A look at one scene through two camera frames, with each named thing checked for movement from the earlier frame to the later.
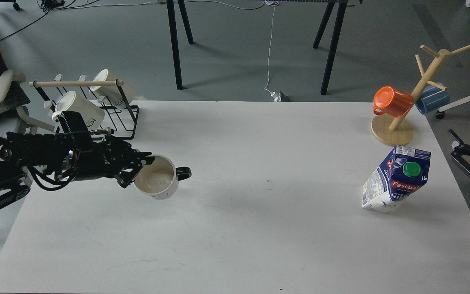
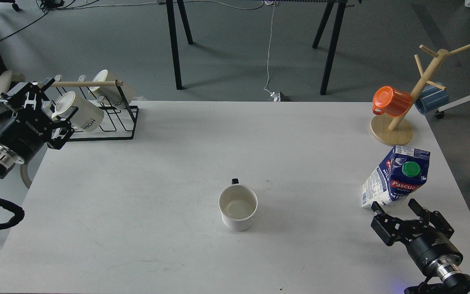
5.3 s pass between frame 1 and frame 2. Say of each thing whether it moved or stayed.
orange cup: stayed
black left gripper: moved
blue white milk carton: stayed
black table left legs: stayed
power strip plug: stayed
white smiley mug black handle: moved
